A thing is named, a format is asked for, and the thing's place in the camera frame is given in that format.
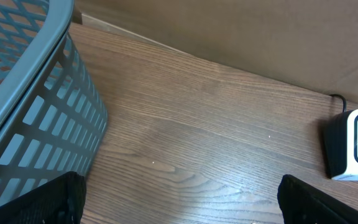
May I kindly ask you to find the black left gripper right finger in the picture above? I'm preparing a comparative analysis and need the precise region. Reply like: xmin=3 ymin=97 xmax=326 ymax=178
xmin=277 ymin=174 xmax=358 ymax=224

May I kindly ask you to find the black scanner cable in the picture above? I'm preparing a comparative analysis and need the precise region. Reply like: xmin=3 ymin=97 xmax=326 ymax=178
xmin=328 ymin=93 xmax=347 ymax=114

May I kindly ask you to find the grey plastic mesh basket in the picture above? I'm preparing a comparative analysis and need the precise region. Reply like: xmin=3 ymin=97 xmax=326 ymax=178
xmin=0 ymin=0 xmax=108 ymax=206

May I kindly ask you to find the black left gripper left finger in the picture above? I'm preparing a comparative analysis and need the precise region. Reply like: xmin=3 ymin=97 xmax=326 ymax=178
xmin=0 ymin=171 xmax=86 ymax=224

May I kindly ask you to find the white barcode scanner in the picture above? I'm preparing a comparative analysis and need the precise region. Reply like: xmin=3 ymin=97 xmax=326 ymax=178
xmin=323 ymin=109 xmax=358 ymax=181

